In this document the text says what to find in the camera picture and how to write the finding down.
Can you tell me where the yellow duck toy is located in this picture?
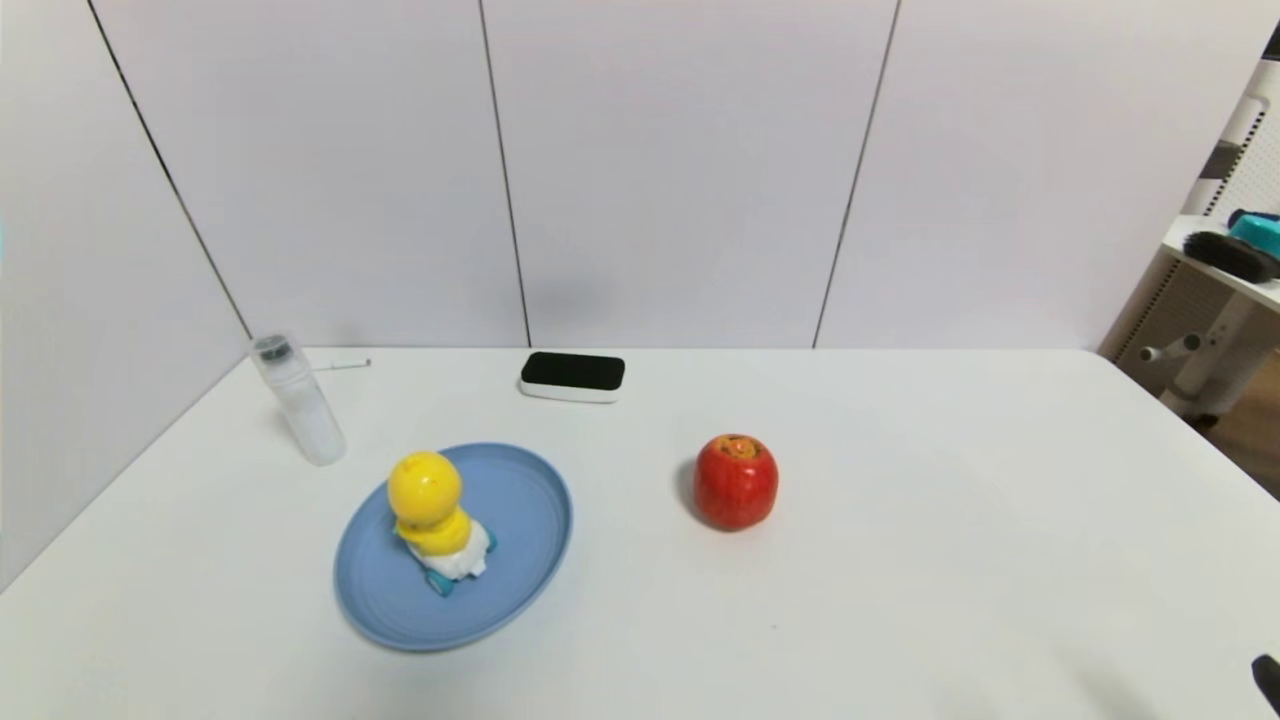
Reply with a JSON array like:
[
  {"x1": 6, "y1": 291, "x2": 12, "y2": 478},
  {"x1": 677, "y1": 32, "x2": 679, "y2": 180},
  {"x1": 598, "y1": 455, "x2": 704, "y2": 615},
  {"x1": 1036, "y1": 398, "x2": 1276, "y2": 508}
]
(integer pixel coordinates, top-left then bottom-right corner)
[{"x1": 387, "y1": 450, "x2": 498, "y2": 598}]

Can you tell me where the teal object on desk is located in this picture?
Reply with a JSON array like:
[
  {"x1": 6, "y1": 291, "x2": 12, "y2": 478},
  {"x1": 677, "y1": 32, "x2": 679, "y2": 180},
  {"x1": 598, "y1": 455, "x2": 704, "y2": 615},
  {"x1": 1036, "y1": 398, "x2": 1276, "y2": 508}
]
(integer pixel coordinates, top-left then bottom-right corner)
[{"x1": 1228, "y1": 208, "x2": 1280, "y2": 259}]

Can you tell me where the red apple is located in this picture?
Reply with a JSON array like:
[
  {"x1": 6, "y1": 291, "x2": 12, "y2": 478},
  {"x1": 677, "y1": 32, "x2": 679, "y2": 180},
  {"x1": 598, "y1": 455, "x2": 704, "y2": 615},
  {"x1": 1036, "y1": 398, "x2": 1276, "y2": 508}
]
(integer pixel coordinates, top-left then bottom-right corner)
[{"x1": 693, "y1": 433, "x2": 780, "y2": 532}]

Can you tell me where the black brush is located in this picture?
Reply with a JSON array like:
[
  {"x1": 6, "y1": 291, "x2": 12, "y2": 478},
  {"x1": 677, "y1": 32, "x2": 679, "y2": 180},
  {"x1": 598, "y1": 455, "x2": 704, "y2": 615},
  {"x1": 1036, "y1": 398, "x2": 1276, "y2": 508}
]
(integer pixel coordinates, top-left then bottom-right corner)
[{"x1": 1183, "y1": 230, "x2": 1280, "y2": 284}]

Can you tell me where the clear white plastic bottle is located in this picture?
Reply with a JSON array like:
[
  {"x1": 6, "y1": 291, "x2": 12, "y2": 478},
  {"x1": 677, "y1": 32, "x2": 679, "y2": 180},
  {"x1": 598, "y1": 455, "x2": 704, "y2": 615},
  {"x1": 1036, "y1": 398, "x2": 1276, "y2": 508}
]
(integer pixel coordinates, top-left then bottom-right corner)
[{"x1": 249, "y1": 333, "x2": 348, "y2": 468}]

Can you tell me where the blue plate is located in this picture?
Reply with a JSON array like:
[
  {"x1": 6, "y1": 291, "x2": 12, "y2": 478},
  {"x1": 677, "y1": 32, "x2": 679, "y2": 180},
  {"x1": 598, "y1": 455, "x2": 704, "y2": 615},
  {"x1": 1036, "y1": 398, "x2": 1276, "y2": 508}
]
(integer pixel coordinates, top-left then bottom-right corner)
[{"x1": 333, "y1": 442, "x2": 574, "y2": 654}]

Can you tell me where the white adjustable desk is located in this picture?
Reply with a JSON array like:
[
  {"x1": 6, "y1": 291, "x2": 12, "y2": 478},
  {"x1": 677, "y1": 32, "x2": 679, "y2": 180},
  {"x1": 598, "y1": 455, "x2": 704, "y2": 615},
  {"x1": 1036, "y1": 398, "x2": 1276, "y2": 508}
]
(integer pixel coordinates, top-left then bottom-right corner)
[{"x1": 1098, "y1": 60, "x2": 1280, "y2": 421}]

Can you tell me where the black and white board eraser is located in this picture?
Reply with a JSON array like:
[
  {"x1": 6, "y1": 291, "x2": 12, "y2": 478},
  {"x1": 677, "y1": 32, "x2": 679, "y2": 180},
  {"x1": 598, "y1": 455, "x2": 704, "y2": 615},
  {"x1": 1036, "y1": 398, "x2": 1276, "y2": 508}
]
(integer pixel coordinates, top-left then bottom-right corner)
[{"x1": 518, "y1": 351, "x2": 627, "y2": 405}]

